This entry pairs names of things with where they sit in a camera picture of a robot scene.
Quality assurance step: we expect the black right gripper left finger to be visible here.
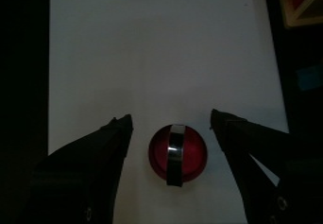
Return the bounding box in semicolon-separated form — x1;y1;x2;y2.
16;113;135;224

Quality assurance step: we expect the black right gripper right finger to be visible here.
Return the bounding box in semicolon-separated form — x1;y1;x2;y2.
210;108;323;224

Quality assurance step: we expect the red round drawer knob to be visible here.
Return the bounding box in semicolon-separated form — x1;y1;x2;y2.
149;123;210;188

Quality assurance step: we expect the blue tape piece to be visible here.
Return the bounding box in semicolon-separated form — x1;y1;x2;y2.
294;64;323;92

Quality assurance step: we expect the red tan wooden box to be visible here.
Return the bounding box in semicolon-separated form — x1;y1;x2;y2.
275;0;323;29

